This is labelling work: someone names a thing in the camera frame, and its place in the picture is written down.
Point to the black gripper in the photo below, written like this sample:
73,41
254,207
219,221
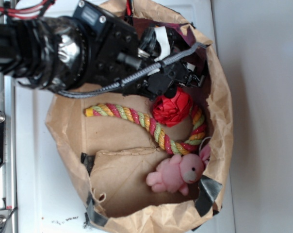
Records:
120,61

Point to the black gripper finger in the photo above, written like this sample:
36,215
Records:
190,79

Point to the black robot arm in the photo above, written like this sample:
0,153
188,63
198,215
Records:
49,52

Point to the red crumpled paper ball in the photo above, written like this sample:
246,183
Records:
172,111

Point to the brown paper bag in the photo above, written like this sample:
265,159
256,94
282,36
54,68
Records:
108,158

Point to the pink plush bunny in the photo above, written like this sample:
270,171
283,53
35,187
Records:
176,173

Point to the multicolour twisted rope toy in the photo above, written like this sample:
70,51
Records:
154,127

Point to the aluminium frame rail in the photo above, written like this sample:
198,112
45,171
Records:
8,195

